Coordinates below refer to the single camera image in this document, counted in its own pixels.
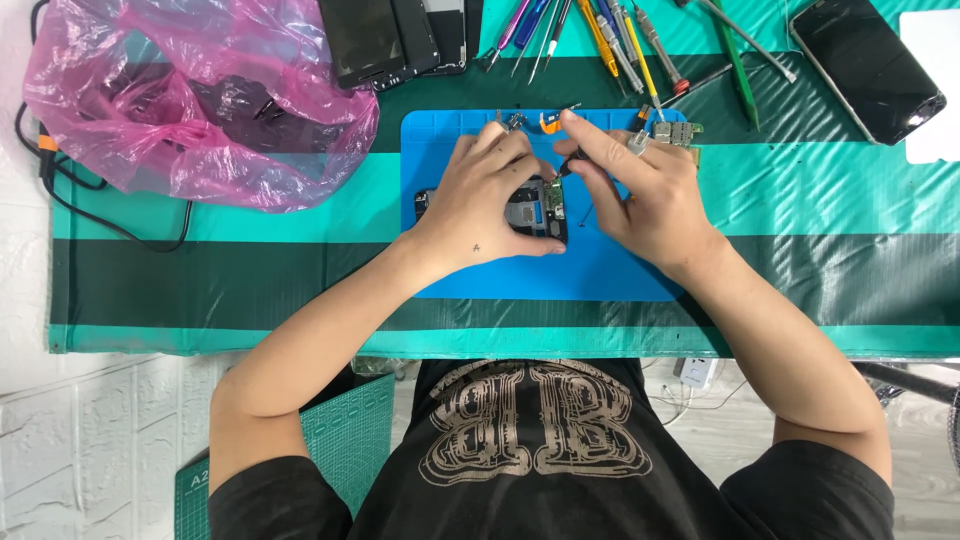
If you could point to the blue silicone repair mat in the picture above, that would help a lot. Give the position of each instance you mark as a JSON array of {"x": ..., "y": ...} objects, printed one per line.
[{"x": 570, "y": 274}]

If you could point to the green striped tarp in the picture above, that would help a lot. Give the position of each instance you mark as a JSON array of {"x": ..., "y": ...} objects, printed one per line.
[{"x": 225, "y": 277}]

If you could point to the disassembled black phone frame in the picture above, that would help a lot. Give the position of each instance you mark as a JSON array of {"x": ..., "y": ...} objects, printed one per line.
[{"x": 534, "y": 211}]

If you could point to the small black flex part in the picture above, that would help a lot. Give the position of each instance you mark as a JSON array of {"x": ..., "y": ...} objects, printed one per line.
[{"x": 643, "y": 118}]

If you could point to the grey backed phone panel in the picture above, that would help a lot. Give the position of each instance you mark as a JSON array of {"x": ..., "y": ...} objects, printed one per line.
[{"x": 446, "y": 34}]

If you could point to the white paper sheet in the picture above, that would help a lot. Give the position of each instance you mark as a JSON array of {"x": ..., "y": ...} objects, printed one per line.
[{"x": 941, "y": 45}]

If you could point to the black smartphone with silver edge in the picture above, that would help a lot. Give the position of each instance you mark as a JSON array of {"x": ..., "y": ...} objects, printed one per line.
[{"x": 870, "y": 67}]

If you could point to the green plastic pry stick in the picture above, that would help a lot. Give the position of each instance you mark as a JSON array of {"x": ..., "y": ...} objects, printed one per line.
[{"x": 739, "y": 75}]

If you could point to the row of precision screwdrivers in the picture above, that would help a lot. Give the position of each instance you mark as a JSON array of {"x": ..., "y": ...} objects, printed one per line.
[{"x": 604, "y": 45}]

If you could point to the person's left hand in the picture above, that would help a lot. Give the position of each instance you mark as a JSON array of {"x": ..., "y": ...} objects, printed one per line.
[{"x": 465, "y": 217}]

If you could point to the silver metal spudger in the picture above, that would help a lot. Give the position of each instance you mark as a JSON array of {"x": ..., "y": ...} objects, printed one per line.
[{"x": 750, "y": 41}]

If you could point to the small metal phone part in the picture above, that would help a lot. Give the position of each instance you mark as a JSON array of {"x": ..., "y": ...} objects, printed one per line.
[{"x": 511, "y": 120}]

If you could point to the green cutting mat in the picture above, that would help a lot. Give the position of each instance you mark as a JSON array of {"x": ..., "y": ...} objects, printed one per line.
[{"x": 345, "y": 442}]

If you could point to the narrow black phone panel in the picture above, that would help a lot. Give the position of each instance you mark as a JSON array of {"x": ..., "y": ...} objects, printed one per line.
[{"x": 474, "y": 26}]

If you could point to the white power adapter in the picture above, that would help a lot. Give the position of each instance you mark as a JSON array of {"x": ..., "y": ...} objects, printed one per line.
[{"x": 697, "y": 372}]

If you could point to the black precision screwdriver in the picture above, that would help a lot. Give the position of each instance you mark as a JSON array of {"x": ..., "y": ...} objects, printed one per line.
[{"x": 574, "y": 161}]

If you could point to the black fan stand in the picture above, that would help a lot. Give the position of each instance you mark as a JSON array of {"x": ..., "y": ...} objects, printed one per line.
[{"x": 911, "y": 382}]

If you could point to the green phone circuit board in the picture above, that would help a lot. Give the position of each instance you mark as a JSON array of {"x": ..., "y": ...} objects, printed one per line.
[{"x": 677, "y": 133}]

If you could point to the wide black phone screen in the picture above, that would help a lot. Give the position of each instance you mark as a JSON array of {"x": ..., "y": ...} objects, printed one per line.
[{"x": 360, "y": 37}]

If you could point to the pink plastic bag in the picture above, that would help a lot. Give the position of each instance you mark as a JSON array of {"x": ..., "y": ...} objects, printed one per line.
[{"x": 195, "y": 112}]

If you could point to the person's right hand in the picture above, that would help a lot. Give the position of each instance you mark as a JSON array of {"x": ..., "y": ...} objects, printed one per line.
[{"x": 660, "y": 210}]

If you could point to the person's black printed shirt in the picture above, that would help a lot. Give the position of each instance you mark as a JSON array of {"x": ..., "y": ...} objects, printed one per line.
[{"x": 540, "y": 510}]

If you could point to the black phone with frame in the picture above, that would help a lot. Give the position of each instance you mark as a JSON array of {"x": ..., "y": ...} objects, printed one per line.
[{"x": 416, "y": 37}]

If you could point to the black screwdriver with red collar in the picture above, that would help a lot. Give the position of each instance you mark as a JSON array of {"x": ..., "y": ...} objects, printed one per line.
[{"x": 697, "y": 85}]

